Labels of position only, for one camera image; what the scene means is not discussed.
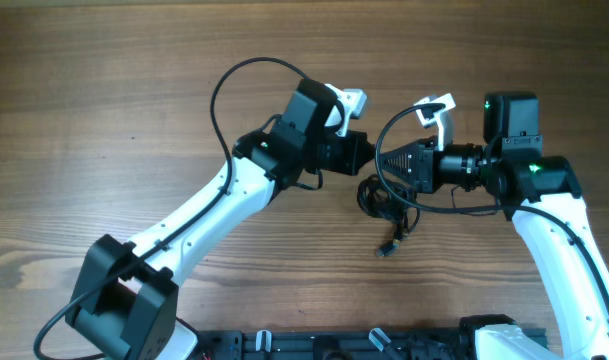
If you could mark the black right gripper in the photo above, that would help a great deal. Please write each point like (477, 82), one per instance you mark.
(424, 164)

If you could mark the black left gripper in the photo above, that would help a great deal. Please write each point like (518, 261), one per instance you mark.
(353, 159)

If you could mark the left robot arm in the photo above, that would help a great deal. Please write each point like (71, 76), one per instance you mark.
(126, 294)

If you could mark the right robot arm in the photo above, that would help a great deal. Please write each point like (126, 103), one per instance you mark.
(539, 194)

